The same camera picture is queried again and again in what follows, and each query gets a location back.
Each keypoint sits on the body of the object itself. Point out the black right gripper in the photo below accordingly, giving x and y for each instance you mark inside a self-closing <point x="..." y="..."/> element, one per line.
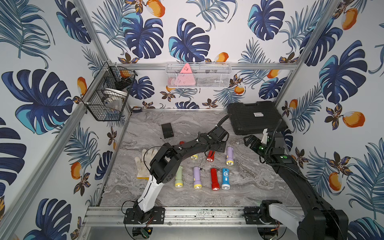
<point x="256" y="142"/>

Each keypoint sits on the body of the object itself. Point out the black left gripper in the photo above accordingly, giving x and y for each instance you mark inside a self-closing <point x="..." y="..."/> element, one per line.
<point x="216" y="135"/>

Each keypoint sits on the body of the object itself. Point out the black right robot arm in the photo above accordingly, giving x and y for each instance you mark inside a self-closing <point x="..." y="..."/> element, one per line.
<point x="320" y="221"/>

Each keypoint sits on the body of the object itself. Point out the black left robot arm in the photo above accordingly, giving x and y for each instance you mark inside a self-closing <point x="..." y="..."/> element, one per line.
<point x="164" y="166"/>

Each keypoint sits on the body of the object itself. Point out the purple flashlight back right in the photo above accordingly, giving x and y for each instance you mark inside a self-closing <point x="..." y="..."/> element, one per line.
<point x="230" y="156"/>

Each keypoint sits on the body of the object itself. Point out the red flashlight front row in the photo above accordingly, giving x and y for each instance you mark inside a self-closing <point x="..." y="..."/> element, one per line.
<point x="214" y="178"/>

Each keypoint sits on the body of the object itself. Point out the blue flashlight front right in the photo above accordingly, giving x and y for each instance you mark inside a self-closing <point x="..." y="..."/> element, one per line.
<point x="226" y="183"/>

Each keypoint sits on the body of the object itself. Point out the purple flashlight front row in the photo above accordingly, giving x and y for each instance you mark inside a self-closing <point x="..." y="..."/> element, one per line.
<point x="197" y="178"/>

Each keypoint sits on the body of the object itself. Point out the green flashlight front left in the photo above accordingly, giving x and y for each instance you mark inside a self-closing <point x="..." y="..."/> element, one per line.
<point x="179" y="178"/>

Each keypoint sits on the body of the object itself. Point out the large black tool case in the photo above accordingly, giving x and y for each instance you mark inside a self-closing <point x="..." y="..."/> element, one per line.
<point x="247" y="119"/>

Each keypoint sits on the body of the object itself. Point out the small black box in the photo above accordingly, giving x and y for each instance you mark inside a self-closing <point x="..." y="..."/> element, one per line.
<point x="167" y="130"/>

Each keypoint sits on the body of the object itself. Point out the pink triangle item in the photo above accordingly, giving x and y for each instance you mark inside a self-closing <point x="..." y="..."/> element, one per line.
<point x="185" y="77"/>

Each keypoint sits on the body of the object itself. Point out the white work glove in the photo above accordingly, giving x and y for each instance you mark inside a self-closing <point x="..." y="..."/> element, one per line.
<point x="143" y="170"/>

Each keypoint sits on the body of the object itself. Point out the black tape roll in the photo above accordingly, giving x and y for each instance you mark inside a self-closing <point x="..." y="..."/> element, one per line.
<point x="137" y="109"/>

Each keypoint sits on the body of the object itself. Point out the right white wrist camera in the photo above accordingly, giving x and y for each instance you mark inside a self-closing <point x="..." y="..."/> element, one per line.
<point x="265" y="137"/>

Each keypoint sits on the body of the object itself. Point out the clear mesh wall tray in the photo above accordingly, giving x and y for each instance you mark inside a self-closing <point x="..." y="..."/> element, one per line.
<point x="207" y="75"/>

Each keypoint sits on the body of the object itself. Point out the black wire basket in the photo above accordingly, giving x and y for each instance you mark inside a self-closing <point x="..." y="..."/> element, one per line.
<point x="109" y="93"/>

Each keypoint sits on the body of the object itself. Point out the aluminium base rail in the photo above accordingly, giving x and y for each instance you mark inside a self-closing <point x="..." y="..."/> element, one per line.
<point x="178" y="217"/>

